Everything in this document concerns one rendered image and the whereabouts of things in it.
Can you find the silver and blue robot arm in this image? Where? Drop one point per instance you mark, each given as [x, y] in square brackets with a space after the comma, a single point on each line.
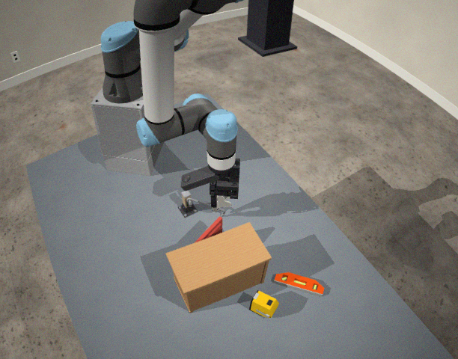
[121, 56]

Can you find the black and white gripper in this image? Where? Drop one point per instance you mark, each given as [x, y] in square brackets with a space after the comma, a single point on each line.
[220, 190]

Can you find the brown wooden cabinet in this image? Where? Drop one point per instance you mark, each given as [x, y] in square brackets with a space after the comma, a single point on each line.
[219, 264]

